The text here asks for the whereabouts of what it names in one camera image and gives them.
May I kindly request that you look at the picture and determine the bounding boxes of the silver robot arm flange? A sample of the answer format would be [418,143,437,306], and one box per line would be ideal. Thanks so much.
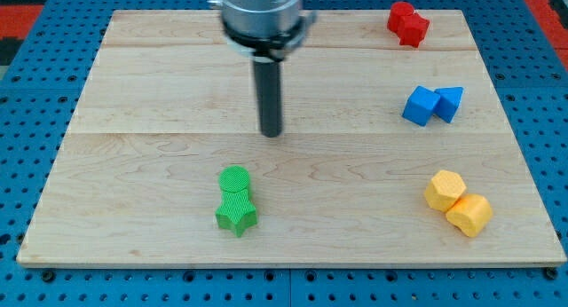
[207,0,317,63]

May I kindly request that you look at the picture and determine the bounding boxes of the light wooden board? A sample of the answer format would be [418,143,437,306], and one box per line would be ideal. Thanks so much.
[17,10,566,269]

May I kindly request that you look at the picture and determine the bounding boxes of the blue cube block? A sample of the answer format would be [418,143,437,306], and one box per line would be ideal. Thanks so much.
[402,86,440,127]

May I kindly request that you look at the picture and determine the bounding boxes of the green cylinder block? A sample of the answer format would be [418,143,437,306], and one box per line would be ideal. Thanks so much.
[218,165,251,201]

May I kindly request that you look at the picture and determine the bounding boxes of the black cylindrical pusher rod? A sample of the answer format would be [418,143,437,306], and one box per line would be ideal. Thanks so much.
[253,61,283,138]

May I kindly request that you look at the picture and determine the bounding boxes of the green star block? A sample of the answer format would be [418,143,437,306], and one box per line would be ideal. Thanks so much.
[215,189,257,238]

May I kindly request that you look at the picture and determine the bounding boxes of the yellow hexagon block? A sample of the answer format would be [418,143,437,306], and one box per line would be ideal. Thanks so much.
[423,169,467,212]

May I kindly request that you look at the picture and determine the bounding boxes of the blue triangular prism block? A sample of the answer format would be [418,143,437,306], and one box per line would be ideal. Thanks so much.
[434,87,464,123]

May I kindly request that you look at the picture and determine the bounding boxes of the red star block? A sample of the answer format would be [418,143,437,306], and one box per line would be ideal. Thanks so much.
[397,13,430,48]

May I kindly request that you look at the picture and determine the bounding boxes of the red cylinder block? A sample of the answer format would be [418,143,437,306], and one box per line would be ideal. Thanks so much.
[387,1,414,33]

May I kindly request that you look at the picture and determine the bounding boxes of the yellow half-round block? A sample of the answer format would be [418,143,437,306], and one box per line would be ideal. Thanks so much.
[446,193,493,238]

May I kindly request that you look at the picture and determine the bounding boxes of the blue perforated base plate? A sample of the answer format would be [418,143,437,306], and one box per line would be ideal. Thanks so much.
[1,0,567,306]

